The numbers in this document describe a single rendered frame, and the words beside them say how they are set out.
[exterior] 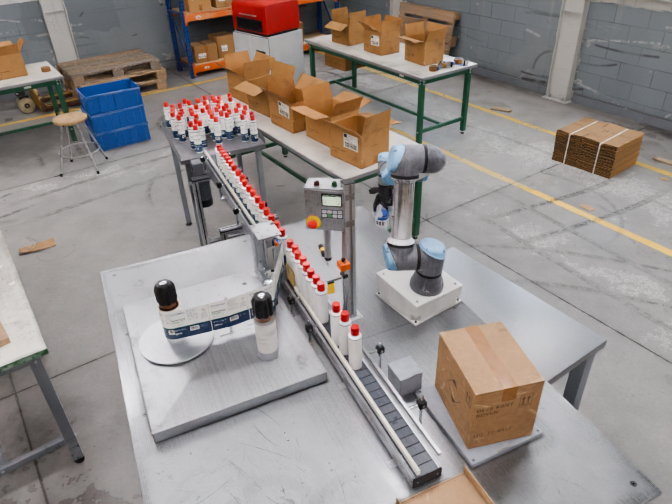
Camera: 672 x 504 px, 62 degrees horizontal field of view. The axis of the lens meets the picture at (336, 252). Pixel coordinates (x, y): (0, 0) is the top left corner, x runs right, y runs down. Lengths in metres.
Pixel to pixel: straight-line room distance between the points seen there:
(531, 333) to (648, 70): 5.25
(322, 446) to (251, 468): 0.25
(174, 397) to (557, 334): 1.58
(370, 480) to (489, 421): 0.44
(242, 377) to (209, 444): 0.29
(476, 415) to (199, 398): 1.00
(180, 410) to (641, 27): 6.45
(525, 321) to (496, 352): 0.63
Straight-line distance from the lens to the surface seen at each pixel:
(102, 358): 3.88
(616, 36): 7.59
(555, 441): 2.18
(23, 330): 2.95
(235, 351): 2.36
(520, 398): 1.96
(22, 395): 3.87
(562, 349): 2.52
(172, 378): 2.31
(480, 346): 2.01
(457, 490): 1.98
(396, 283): 2.54
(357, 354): 2.17
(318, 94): 4.53
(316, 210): 2.23
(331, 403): 2.18
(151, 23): 9.74
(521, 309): 2.67
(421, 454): 1.99
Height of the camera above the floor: 2.47
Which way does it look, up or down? 34 degrees down
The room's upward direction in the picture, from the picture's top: 2 degrees counter-clockwise
